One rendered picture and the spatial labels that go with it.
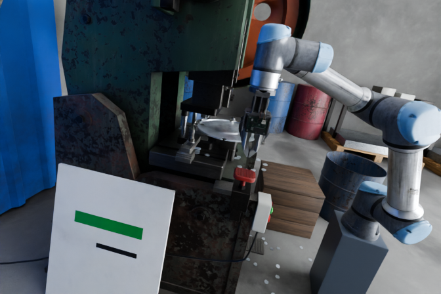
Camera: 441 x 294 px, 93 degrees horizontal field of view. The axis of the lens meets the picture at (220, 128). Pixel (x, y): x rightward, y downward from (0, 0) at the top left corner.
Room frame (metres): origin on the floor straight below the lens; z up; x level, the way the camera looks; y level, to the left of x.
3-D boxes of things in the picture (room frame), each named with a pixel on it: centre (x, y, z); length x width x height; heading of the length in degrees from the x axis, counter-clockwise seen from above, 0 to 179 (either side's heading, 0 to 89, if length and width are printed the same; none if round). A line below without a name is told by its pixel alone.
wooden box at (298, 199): (1.39, -0.56, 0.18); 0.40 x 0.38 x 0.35; 85
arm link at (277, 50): (0.57, -0.10, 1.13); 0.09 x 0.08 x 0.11; 100
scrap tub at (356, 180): (1.53, -1.09, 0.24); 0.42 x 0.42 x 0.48
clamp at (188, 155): (0.78, 0.11, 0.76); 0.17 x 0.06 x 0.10; 173
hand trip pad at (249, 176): (0.59, -0.10, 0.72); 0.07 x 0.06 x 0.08; 83
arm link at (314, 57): (0.61, -0.19, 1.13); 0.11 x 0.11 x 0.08; 10
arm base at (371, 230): (0.81, -0.71, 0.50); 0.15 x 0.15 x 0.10
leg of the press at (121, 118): (0.70, 0.26, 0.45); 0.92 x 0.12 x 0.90; 83
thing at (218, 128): (0.93, -0.04, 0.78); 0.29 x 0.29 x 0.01
